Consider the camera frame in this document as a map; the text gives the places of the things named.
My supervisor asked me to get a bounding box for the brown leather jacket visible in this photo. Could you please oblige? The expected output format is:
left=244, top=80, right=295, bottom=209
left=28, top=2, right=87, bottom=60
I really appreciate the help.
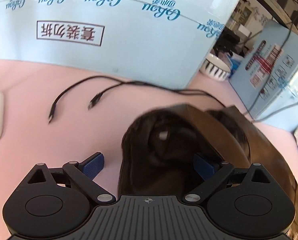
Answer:
left=118, top=104, right=298, bottom=239

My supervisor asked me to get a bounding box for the black striped white bowl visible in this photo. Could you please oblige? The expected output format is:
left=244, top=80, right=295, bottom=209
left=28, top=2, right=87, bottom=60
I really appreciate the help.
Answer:
left=199, top=53, right=231, bottom=81

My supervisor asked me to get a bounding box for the large light blue carton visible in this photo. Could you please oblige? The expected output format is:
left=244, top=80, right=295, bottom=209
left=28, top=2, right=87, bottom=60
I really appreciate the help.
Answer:
left=0, top=0, right=239, bottom=88

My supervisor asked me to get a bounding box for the black USB cable long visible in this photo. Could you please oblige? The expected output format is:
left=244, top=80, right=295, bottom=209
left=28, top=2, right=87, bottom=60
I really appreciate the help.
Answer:
left=48, top=75, right=226, bottom=123

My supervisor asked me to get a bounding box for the black USB cable short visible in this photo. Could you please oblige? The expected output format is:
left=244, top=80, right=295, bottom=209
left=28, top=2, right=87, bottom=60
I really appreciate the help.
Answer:
left=88, top=11, right=298, bottom=120

